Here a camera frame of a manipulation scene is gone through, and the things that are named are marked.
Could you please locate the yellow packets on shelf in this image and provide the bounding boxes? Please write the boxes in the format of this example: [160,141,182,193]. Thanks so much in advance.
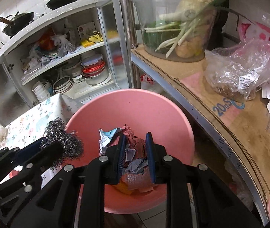
[81,31,104,47]

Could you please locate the clear bubble wrap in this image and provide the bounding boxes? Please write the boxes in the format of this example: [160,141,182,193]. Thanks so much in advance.
[0,125,8,147]

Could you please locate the black wok with lid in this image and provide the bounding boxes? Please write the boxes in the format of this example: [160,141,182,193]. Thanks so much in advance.
[0,12,35,38]

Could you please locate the pink plastic basin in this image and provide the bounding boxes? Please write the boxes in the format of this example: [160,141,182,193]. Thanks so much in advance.
[64,89,195,215]

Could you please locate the steel wool scrubber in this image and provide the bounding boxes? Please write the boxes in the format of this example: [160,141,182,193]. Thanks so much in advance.
[40,117,84,171]

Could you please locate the yellow foam net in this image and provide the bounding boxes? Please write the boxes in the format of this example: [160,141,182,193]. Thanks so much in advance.
[113,182,138,195]

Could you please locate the stack of patterned plates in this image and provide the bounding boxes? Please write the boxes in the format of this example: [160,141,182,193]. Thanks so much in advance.
[53,76,74,94]

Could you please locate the cardboard shelf liner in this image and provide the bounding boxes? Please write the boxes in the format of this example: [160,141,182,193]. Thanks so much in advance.
[131,45,270,219]

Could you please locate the clear container with vegetables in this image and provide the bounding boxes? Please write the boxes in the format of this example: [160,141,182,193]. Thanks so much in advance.
[132,0,245,63]

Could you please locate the red white paper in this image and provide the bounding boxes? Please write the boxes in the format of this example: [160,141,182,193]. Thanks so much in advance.
[99,125,148,174]

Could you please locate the white kitchen cabinet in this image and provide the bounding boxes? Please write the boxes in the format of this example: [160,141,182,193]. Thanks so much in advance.
[0,0,131,126]

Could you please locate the pink patterned bag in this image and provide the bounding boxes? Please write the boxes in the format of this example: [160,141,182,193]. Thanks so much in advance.
[237,16,270,93]

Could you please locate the red lidded containers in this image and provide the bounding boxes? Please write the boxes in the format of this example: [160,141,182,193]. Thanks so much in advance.
[80,54,109,86]

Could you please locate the clear plastic bag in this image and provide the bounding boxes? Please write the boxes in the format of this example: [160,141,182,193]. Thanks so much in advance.
[204,39,270,102]

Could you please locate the white patterned pot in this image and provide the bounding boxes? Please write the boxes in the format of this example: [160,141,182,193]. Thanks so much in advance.
[72,67,83,83]

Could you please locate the floral bear tablecloth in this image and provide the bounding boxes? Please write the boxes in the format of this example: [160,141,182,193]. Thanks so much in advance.
[0,94,83,187]

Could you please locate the stack of white bowls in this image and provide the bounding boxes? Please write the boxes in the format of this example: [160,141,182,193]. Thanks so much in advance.
[32,80,53,102]

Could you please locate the grey plastic bag on shelf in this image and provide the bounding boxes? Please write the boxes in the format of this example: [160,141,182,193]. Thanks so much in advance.
[50,35,76,58]

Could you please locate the metal rack shelf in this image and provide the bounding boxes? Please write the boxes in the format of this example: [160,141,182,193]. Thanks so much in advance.
[115,0,270,226]

